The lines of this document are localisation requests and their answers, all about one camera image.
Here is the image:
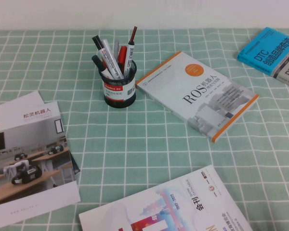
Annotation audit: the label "black mesh pen holder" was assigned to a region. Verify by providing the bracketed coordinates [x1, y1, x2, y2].
[100, 59, 137, 109]

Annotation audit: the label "AgileX brochure with classroom photo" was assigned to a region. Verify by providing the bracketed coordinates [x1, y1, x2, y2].
[0, 100, 81, 226]

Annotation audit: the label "blue DTC book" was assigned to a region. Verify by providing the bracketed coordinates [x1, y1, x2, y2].
[236, 26, 289, 75]

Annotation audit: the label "red capped marker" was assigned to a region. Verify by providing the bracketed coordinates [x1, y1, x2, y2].
[117, 45, 128, 71]

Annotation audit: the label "white pen with silver clip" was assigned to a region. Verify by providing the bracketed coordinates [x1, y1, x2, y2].
[102, 39, 124, 80]

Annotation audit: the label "white marker with printed label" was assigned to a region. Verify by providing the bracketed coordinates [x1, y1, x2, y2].
[123, 40, 135, 76]

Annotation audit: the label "white ROS book orange edges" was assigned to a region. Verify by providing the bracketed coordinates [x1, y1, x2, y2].
[135, 50, 260, 143]

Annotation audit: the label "white marker with black cap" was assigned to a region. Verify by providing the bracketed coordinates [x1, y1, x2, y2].
[92, 35, 118, 80]

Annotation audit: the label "black capped marker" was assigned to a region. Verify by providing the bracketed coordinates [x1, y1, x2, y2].
[91, 54, 111, 77]

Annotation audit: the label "white show catalogue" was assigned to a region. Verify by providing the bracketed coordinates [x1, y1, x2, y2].
[78, 165, 253, 231]

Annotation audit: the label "green checked tablecloth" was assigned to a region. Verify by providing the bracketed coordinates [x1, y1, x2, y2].
[0, 28, 289, 231]

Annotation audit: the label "white AgileX brochure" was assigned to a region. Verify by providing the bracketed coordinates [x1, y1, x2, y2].
[0, 90, 45, 116]

